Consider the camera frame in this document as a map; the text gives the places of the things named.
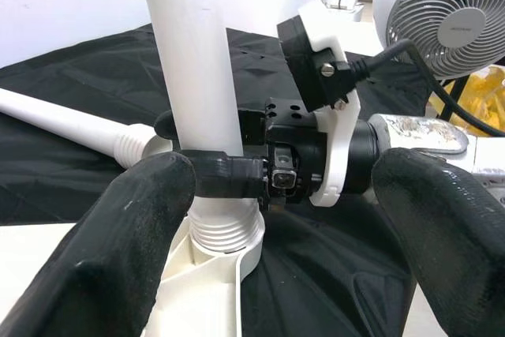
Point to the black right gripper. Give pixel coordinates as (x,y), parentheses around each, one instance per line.
(304,143)

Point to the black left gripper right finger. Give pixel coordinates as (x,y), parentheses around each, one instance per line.
(453,242)

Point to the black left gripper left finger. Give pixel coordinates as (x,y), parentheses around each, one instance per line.
(98,266)

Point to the white plastic table leg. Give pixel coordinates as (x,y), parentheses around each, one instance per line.
(59,120)
(197,57)

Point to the yellow plastic items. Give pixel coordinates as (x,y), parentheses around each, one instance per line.
(485,92)

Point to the black fabric table cover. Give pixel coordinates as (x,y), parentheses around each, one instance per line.
(98,68)

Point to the white floor fan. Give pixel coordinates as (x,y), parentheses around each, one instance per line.
(434,5)

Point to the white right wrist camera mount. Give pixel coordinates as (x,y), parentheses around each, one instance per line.
(339,135)

